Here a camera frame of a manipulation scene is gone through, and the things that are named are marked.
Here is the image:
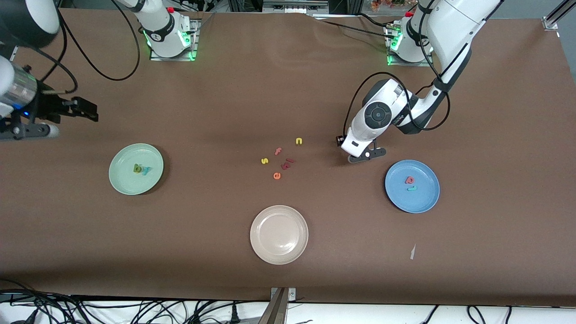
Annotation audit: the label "dark camera mount post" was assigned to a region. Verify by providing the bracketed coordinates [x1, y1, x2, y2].
[257, 288, 288, 324]

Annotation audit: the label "aluminium frame rail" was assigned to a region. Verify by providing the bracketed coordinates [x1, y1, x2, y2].
[542, 0, 576, 31]

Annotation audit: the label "grey metal bracket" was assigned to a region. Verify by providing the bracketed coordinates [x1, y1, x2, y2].
[270, 287, 297, 302]

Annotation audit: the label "blue plastic plate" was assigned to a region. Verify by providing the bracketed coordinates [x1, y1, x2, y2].
[385, 160, 441, 214]

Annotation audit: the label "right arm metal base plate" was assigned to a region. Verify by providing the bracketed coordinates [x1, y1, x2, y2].
[149, 19, 200, 62]

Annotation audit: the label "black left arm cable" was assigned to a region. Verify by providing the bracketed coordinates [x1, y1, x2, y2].
[336, 0, 451, 147]

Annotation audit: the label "beige plastic plate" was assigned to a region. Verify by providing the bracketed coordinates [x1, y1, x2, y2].
[250, 205, 309, 265]

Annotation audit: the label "black cable tangle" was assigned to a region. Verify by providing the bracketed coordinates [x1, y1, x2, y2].
[0, 279, 270, 324]

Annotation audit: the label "orange artificial flowers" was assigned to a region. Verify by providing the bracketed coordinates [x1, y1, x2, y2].
[371, 0, 408, 12]

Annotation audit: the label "thin black table cable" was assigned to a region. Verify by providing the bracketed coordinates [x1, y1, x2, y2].
[315, 13, 397, 39]

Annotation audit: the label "grey background box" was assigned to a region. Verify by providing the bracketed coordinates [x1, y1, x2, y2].
[263, 0, 329, 14]

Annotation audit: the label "green plastic plate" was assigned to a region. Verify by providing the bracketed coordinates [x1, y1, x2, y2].
[108, 143, 164, 196]

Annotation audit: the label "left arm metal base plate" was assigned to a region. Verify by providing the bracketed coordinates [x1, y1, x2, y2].
[385, 23, 435, 68]

